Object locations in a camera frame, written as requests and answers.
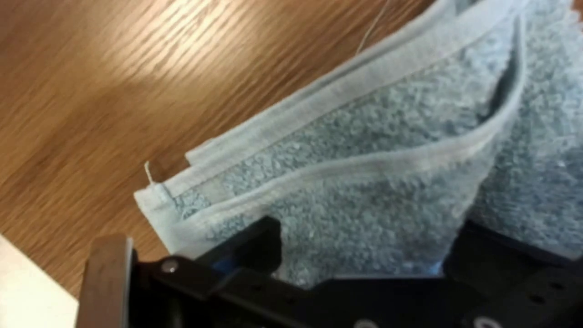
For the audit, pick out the grey towel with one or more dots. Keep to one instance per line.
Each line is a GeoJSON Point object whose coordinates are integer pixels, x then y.
{"type": "Point", "coordinates": [375, 183]}

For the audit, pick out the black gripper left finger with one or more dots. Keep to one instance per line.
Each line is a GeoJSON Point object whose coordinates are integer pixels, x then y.
{"type": "Point", "coordinates": [109, 285]}

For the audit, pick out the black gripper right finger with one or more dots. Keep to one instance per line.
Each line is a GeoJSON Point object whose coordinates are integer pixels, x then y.
{"type": "Point", "coordinates": [521, 274]}

